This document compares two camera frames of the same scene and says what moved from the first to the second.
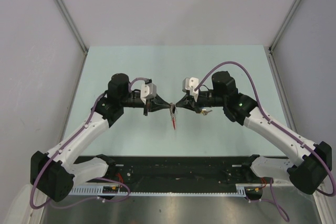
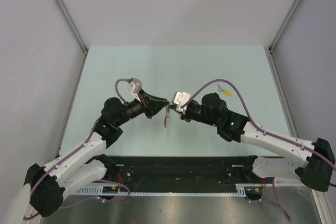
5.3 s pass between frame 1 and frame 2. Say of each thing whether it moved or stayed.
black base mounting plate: stayed
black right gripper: moved
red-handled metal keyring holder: moved
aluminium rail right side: stayed
